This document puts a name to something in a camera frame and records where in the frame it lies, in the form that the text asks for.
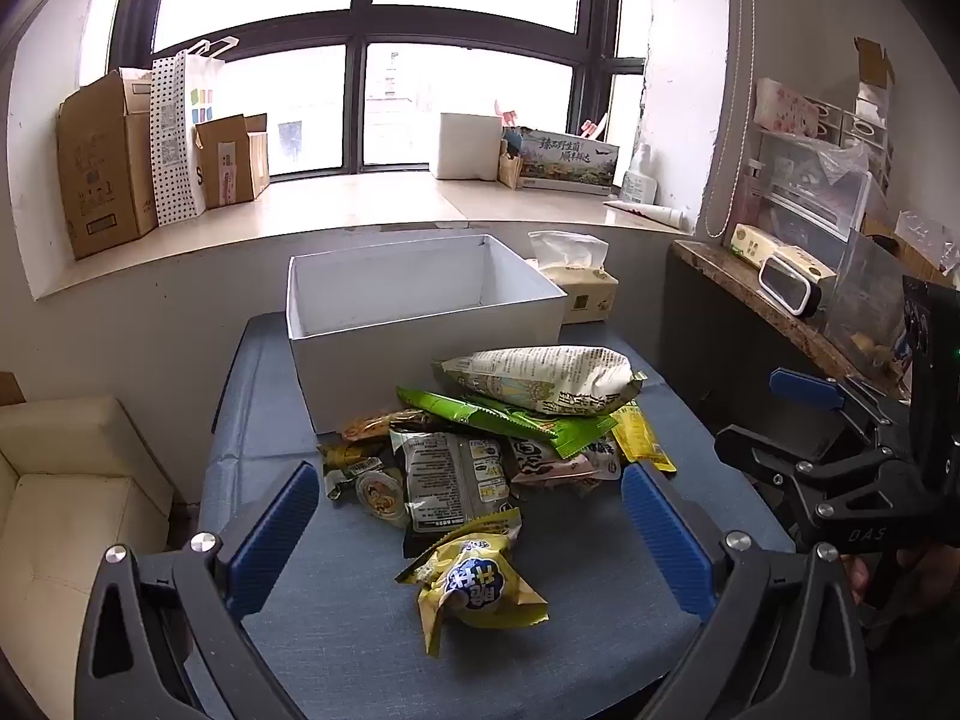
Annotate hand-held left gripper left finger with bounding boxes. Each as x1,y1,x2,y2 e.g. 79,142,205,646
73,461,322,720

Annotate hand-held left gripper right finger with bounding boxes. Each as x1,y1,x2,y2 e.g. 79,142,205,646
621,463,871,720

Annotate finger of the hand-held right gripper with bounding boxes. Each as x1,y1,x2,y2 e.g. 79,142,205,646
769,366,912,436
712,424,901,511

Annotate small yellow snack packet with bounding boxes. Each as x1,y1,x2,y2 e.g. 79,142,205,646
611,401,677,473

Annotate olive snack packet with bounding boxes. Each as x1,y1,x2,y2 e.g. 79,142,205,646
319,441,391,500

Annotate small jelly cup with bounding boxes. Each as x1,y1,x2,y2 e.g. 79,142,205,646
354,465,410,522

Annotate pink printed snack packet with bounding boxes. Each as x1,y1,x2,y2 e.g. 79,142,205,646
506,435,623,487

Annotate orange-brown snack packet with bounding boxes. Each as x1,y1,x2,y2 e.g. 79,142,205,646
341,409,428,443

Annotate dark white-label snack packet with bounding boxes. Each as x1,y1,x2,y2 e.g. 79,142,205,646
390,431,512,560

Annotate green snack packet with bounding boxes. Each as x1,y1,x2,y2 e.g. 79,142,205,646
396,386,620,460

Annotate yellow blue-print snack packet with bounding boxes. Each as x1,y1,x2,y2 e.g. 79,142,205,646
395,508,550,659

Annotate large beige printed snack packet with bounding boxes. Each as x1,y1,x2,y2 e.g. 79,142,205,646
439,345,647,419

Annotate white cardboard box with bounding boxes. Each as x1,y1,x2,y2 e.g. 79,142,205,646
286,234,569,436

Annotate person's right hand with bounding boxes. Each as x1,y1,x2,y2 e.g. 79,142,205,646
844,540,960,612

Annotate clear plastic container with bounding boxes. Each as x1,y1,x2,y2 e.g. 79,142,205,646
825,229,912,380

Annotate white alarm clock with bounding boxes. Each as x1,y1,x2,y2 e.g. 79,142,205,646
757,255,824,316

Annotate blue tablecloth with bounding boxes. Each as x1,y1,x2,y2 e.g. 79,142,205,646
199,313,796,720

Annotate wooden counter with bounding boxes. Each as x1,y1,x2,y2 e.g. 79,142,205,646
671,240,912,398

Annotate green-white tissue pack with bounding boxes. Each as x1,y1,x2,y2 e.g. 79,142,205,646
730,223,837,278

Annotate clear plastic bag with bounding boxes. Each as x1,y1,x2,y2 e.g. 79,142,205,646
896,210,960,278

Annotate clear plastic drawer unit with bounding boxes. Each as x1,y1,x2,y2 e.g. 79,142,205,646
739,127,875,245

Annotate beige leather sofa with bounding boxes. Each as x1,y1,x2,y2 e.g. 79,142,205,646
0,394,177,720

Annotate tan tissue box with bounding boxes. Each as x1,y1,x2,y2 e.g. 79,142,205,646
527,230,620,325

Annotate white tube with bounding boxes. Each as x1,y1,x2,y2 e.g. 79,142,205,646
604,199,687,232

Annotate white plastic bottle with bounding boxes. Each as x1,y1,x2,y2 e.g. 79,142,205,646
621,144,657,205

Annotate white desktop organizer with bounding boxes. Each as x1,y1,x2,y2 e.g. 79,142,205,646
814,101,893,188

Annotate pink floral tissue pack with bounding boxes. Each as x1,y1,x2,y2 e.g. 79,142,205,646
754,77,822,137

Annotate landscape-printed carton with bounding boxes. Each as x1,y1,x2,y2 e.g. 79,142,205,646
516,127,622,197

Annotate open brown cardboard box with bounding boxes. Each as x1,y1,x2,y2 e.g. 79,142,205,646
855,37,896,91

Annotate small cardboard box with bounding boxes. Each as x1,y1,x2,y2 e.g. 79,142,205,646
193,114,271,209

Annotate polka-dotted paper bag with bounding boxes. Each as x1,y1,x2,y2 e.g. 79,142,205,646
150,49,207,227

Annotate large cardboard box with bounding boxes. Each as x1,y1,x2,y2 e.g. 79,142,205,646
56,69,160,261

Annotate white foam box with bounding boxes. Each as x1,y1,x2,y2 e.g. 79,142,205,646
430,112,503,182

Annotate white paper bag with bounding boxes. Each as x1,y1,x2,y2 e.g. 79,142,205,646
184,37,241,188

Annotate black window frame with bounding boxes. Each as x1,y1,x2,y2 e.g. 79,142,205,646
109,0,650,181

